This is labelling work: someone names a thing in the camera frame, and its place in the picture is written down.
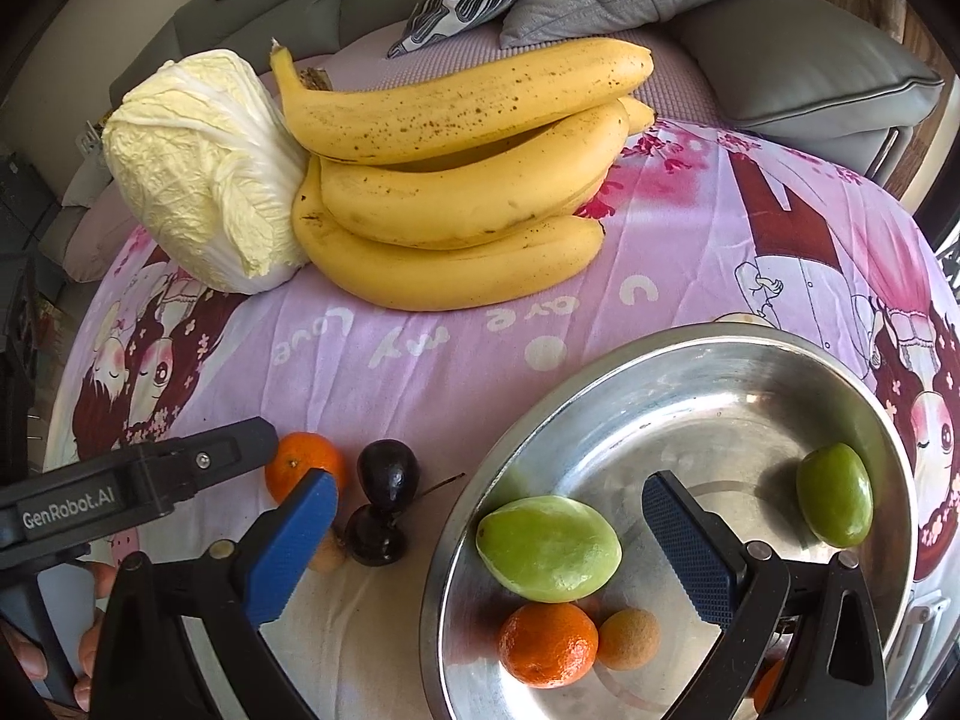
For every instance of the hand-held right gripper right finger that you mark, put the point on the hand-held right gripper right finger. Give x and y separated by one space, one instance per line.
690 551

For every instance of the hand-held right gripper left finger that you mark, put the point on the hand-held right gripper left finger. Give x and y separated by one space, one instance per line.
291 544

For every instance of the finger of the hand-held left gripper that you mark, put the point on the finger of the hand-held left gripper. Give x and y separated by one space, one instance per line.
217 454

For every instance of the brown longan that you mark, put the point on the brown longan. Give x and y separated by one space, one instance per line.
330 556
628 639

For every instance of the orange mandarin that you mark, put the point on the orange mandarin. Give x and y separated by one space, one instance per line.
292 465
766 686
547 645

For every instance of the dark purple plum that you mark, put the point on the dark purple plum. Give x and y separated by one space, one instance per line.
386 472
375 536

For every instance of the large green fruit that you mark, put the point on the large green fruit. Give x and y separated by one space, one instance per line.
547 547

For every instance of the stainless steel bowl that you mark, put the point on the stainless steel bowl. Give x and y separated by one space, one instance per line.
675 405

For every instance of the small green fruit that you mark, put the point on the small green fruit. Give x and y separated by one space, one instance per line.
832 495

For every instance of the person's left hand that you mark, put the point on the person's left hand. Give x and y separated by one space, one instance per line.
90 645

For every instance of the pink printed tablecloth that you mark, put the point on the pink printed tablecloth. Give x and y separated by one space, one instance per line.
465 345

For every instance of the napa cabbage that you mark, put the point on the napa cabbage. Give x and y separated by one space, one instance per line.
195 165

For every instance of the white bag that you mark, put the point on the white bag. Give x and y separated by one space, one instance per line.
86 165

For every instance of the speckled yellow banana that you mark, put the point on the speckled yellow banana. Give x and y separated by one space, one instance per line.
465 109

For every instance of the grey sofa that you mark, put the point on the grey sofa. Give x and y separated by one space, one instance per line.
810 67

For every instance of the silver metal frame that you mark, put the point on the silver metal frame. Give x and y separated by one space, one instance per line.
919 630

